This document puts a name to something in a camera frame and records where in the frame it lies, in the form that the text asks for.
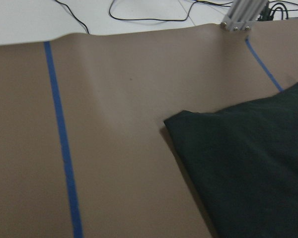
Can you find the black graphic t-shirt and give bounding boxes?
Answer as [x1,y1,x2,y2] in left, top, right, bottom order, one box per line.
[164,82,298,238]

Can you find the black cable on table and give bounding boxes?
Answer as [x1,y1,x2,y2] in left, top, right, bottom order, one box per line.
[54,0,234,34]

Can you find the aluminium frame post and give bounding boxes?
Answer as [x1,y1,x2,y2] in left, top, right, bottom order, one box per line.
[220,0,268,32]

